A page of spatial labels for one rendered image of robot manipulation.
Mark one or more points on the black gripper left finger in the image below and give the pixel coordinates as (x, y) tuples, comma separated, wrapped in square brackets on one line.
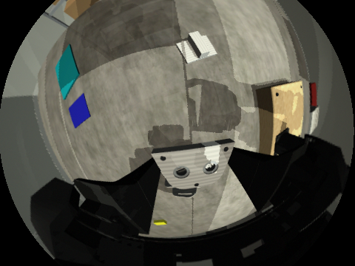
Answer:
[(133, 195)]

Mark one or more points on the cyan flat rectangular plate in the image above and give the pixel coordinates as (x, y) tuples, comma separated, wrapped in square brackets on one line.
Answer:
[(67, 71)]

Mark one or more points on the blue rectangular plate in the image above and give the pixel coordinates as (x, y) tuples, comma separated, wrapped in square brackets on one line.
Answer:
[(79, 111)]

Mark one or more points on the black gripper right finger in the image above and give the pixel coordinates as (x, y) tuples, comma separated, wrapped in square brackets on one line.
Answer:
[(261, 174)]

